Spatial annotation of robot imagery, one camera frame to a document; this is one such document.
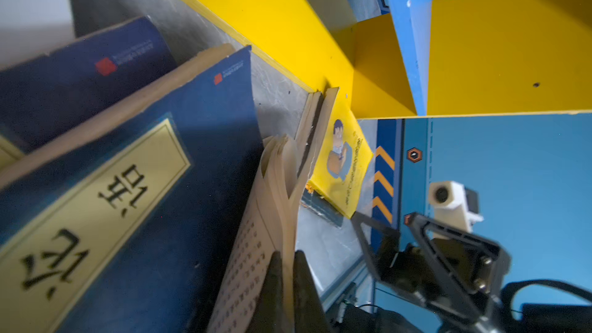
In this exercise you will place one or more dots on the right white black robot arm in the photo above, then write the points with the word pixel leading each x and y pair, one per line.
pixel 533 317

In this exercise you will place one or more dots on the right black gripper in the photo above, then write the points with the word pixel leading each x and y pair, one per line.
pixel 453 273

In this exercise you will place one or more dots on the navy book front yellow label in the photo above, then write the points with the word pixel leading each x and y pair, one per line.
pixel 269 225

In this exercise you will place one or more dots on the yellow pink blue bookshelf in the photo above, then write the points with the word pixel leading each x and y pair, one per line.
pixel 424 58

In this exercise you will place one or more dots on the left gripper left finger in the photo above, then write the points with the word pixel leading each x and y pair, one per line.
pixel 274 311

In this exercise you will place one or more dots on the navy book bottom yellow label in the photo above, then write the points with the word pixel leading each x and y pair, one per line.
pixel 44 97

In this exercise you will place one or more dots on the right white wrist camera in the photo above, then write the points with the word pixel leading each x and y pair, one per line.
pixel 455 205

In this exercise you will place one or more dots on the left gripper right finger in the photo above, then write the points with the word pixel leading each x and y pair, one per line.
pixel 309 315

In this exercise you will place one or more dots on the navy book yellow label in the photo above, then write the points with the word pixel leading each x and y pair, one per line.
pixel 44 97
pixel 269 225
pixel 125 223

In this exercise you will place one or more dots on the yellow cartoon cover book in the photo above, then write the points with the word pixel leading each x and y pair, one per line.
pixel 342 155

